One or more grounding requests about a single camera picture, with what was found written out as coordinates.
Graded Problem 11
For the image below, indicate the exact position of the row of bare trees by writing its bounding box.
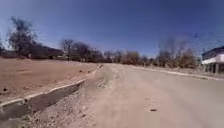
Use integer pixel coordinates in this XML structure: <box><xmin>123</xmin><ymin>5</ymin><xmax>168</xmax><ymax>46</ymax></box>
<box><xmin>59</xmin><ymin>37</ymin><xmax>201</xmax><ymax>70</ymax></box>

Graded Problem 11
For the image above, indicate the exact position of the grey dirt road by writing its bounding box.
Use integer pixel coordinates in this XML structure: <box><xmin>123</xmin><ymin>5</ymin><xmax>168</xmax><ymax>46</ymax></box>
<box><xmin>29</xmin><ymin>63</ymin><xmax>224</xmax><ymax>128</ymax></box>

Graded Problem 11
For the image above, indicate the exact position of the dark low building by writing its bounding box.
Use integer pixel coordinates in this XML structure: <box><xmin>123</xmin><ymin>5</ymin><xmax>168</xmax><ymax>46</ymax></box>
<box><xmin>29</xmin><ymin>45</ymin><xmax>66</xmax><ymax>61</ymax></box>

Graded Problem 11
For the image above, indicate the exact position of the concrete kerb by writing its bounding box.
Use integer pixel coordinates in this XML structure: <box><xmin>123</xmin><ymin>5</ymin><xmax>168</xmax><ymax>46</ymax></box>
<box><xmin>0</xmin><ymin>64</ymin><xmax>104</xmax><ymax>128</ymax></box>

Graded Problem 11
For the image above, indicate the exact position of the bare brown dirt field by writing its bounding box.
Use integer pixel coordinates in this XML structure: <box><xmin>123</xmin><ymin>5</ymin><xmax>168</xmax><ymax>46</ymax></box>
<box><xmin>0</xmin><ymin>58</ymin><xmax>103</xmax><ymax>104</ymax></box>

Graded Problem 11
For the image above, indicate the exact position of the bare tree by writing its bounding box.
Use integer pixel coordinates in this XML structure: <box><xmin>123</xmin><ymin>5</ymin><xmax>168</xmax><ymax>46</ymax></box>
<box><xmin>6</xmin><ymin>16</ymin><xmax>38</xmax><ymax>58</ymax></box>

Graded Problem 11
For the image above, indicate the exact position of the white building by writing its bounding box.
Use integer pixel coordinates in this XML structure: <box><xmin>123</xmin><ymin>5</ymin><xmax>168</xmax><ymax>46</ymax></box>
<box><xmin>200</xmin><ymin>45</ymin><xmax>224</xmax><ymax>75</ymax></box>

